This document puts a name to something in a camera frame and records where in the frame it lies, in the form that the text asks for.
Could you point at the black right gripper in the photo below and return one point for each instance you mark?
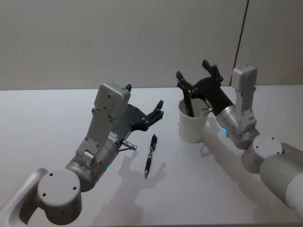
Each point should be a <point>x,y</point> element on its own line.
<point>213,92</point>

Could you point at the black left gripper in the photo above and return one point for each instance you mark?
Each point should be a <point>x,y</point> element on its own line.
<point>132,118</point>

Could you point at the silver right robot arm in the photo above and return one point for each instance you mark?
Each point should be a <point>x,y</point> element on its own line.
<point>267,151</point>

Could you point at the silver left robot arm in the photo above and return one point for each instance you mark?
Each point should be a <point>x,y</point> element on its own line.
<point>59,189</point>

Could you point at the black pen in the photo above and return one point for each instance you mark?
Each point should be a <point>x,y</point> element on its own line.
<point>189,104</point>
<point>151,153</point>

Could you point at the white paper cup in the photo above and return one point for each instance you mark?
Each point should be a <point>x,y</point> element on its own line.
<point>191,127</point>

